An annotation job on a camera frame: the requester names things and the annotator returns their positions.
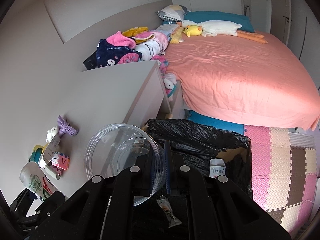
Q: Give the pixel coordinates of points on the navy patterned blanket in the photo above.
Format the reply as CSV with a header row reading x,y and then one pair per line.
x,y
110,55

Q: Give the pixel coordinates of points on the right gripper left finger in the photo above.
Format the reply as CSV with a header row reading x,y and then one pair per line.
x,y
94,210

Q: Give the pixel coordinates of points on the white green plastic bottle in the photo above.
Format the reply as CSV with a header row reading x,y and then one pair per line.
x,y
36,181

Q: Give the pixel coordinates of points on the long white toothpaste box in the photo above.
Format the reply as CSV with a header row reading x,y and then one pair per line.
x,y
48,152

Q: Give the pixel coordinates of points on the pink bed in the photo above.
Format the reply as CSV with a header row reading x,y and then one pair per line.
x,y
245,82

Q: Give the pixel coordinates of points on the white orange medicine box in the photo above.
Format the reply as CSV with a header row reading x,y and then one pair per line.
x,y
216,167

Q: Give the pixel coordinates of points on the checkered pillow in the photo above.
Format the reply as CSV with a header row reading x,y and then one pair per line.
x,y
172,13

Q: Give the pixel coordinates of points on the foam floor mat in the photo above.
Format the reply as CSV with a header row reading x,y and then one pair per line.
x,y
284,170

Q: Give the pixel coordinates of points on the black trash bag bin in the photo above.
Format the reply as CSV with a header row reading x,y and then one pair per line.
x,y
198,144

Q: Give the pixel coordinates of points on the white desk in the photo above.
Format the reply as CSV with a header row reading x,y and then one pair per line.
x,y
90,100

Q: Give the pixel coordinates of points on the clear plastic cup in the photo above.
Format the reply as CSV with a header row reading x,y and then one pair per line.
x,y
117,147

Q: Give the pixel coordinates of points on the purple plastic bag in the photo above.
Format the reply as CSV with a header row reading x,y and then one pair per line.
x,y
65,127

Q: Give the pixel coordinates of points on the black device by wall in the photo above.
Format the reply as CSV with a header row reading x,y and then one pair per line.
x,y
91,62

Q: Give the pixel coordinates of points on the yellow duck plush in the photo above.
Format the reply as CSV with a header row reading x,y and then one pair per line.
x,y
192,30

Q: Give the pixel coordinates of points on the pink garment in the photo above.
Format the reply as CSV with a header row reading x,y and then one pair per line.
x,y
119,40

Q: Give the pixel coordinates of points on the white pink kitty cloth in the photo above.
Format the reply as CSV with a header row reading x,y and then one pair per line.
x,y
152,45

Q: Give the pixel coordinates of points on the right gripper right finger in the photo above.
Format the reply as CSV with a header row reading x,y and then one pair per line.
x,y
216,207

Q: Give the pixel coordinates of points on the teal pillow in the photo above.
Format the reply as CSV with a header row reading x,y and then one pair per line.
x,y
202,16

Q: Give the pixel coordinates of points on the grey snack wrapper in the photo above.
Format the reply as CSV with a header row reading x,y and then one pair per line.
x,y
164,204

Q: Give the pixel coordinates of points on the white goose plush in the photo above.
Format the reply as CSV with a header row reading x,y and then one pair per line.
x,y
215,27

